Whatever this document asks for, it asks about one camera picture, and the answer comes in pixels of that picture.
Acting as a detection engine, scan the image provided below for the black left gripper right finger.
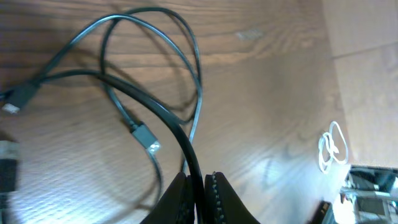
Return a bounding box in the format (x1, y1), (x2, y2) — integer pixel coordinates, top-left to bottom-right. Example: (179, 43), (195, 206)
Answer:
(204, 172), (259, 224)

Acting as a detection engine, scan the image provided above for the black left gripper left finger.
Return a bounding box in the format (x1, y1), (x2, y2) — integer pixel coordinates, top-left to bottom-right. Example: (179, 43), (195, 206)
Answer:
(141, 172), (195, 224)

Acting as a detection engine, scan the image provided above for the white usb cable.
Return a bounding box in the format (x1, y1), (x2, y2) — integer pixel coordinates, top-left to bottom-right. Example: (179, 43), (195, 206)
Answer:
(317, 121), (349, 175)

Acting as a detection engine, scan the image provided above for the black usb cable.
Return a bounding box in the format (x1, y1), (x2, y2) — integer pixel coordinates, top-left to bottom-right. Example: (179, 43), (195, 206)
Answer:
(0, 6), (205, 224)

